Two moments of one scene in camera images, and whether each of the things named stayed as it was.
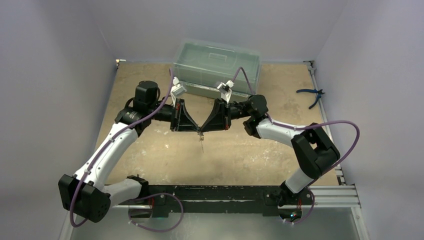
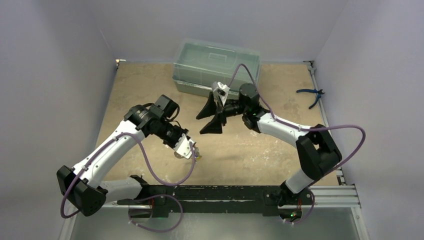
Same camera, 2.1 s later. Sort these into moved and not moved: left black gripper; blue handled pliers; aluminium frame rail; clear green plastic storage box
Moved: left black gripper
Not moved: aluminium frame rail; blue handled pliers; clear green plastic storage box
